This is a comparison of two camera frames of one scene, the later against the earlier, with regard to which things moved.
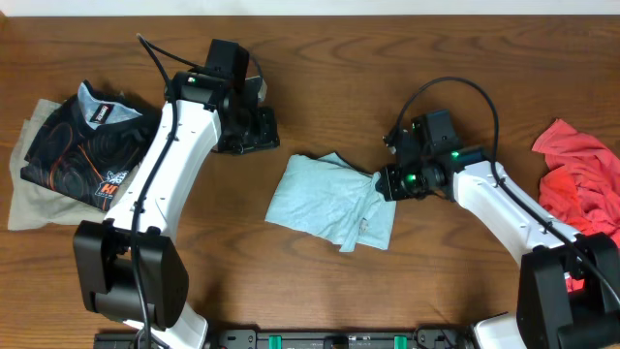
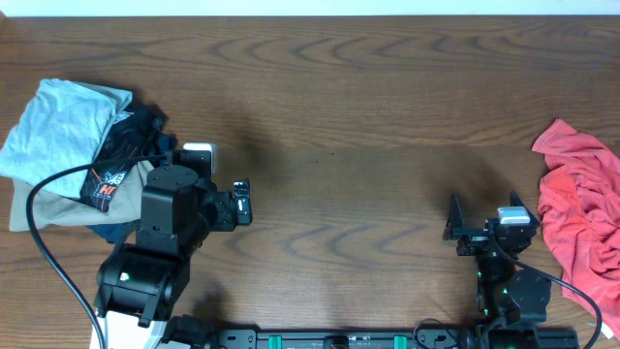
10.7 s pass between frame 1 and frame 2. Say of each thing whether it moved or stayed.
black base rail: stayed
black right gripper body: moved
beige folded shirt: stayed
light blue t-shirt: moved
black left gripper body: moved
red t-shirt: stayed
